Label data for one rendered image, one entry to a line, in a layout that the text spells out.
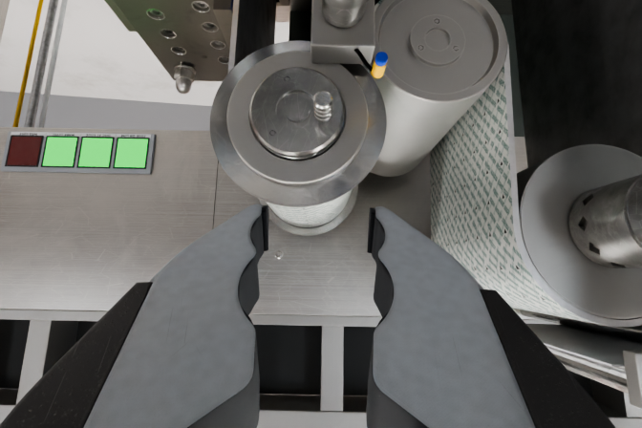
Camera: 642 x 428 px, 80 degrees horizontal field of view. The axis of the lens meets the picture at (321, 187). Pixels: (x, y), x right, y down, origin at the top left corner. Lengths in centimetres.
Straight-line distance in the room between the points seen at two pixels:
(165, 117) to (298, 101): 324
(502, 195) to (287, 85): 20
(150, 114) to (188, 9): 300
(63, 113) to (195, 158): 316
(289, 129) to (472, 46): 18
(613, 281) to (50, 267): 73
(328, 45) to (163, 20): 36
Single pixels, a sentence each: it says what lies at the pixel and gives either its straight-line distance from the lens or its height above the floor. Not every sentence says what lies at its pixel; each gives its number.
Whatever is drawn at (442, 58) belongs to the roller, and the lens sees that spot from 36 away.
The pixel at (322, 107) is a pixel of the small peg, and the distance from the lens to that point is 28.
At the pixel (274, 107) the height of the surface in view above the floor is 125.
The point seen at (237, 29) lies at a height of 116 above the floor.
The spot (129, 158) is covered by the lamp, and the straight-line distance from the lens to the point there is 72.
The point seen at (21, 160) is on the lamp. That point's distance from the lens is 82.
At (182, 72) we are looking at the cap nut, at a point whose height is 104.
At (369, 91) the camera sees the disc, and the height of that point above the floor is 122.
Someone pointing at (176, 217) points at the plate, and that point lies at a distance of 68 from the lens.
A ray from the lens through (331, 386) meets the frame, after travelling 66.
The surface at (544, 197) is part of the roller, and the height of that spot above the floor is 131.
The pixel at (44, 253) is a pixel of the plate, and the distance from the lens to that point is 77.
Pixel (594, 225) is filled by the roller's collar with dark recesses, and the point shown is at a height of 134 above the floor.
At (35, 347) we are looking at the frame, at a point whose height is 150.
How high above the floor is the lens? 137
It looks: 12 degrees down
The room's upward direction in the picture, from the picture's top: 179 degrees counter-clockwise
